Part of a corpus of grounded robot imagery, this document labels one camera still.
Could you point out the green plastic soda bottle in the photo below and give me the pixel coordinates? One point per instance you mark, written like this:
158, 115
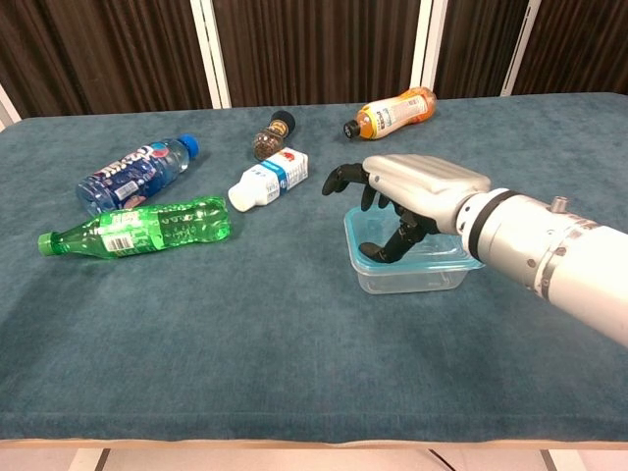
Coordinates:
147, 228

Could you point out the clear plastic container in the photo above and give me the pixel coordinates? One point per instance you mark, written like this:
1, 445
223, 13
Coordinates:
392, 284

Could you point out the orange tea bottle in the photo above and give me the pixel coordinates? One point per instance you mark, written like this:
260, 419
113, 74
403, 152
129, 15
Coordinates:
392, 114

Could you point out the white milk carton bottle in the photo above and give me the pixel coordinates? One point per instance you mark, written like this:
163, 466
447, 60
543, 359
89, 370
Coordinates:
270, 179

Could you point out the blue plastic lid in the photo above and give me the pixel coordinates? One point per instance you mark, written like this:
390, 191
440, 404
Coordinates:
432, 252

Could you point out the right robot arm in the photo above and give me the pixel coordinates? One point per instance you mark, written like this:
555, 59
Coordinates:
549, 250

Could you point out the blue label water bottle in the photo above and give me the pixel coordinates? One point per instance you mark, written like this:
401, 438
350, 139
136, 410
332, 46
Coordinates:
137, 174

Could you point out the brown screen panel white frame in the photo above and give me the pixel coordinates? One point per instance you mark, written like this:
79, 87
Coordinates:
319, 49
579, 44
6, 110
98, 49
481, 44

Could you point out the black cap pepper grinder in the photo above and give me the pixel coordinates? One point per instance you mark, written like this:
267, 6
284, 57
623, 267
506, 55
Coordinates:
272, 137

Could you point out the teal table cloth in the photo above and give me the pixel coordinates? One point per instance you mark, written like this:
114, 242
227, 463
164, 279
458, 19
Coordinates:
245, 343

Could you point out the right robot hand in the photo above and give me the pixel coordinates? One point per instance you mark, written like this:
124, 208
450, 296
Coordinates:
427, 186

